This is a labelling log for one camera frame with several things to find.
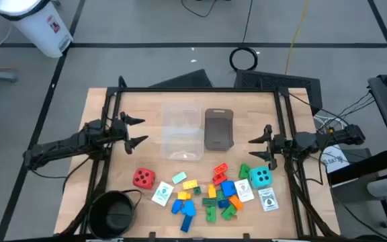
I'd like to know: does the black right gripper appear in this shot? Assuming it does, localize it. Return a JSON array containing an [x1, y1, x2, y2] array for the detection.
[[248, 124, 288, 171]]

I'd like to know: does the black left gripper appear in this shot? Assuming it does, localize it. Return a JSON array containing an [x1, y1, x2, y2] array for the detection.
[[108, 112, 149, 155]]

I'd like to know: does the teal foam die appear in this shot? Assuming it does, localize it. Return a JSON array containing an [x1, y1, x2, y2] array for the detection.
[[248, 166, 273, 189]]

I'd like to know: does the red foam die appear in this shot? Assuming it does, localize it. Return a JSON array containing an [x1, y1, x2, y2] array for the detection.
[[132, 167, 157, 190]]

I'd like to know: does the clear plastic bin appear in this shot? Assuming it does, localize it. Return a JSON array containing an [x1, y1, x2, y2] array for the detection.
[[161, 126, 205, 161], [162, 103, 203, 130]]

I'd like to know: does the red toy block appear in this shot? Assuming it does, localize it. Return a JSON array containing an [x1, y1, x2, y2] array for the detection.
[[212, 172, 228, 186]]

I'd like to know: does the orange toy block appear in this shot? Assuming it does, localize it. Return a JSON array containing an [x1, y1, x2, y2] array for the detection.
[[228, 194, 244, 211]]

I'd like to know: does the mint toy block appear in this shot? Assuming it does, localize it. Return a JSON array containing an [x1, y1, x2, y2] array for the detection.
[[171, 171, 188, 185]]

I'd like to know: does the yellow eight-stud toy block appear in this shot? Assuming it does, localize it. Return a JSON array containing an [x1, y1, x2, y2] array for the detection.
[[182, 179, 200, 190]]

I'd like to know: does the small blue toy block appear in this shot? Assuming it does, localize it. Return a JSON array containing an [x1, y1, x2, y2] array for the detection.
[[171, 199, 183, 215]]

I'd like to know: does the black bucket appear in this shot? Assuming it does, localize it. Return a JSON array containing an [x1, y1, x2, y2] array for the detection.
[[86, 189, 143, 240]]

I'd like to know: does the blue rounded toy block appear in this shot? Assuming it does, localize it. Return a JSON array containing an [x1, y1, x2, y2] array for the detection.
[[181, 200, 197, 217]]

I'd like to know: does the long blue toy block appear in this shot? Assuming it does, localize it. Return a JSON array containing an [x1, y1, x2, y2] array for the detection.
[[179, 214, 194, 233]]

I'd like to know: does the smoky grey plastic bin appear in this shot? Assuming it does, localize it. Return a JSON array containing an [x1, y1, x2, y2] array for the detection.
[[204, 108, 234, 151]]

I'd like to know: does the black perforated computer case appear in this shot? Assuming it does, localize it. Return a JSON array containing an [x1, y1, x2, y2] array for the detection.
[[233, 69, 324, 115]]

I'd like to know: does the white printed paper sign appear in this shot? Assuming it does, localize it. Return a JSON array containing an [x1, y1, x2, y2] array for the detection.
[[320, 144, 351, 174]]

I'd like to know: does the black slanted panel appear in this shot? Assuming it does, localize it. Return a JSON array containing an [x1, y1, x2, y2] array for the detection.
[[148, 69, 214, 89]]

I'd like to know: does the black chair grey armrest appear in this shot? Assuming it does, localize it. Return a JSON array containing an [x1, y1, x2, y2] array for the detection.
[[327, 147, 387, 242]]

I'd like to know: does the white pedal trash can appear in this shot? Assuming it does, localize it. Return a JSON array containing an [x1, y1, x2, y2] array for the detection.
[[0, 0, 75, 58]]

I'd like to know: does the white floor cable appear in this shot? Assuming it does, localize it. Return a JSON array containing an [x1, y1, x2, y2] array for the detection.
[[313, 114, 347, 130]]

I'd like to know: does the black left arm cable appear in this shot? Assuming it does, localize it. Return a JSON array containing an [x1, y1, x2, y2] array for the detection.
[[30, 155, 92, 195]]

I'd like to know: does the black coiled floor cable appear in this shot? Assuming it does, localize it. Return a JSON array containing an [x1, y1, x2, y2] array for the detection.
[[228, 0, 259, 72]]

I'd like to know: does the yellow floor cable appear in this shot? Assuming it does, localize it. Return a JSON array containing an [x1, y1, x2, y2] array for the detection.
[[284, 0, 311, 76]]

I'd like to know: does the black looped floor cable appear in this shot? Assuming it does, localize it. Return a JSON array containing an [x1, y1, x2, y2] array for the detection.
[[181, 0, 218, 18]]

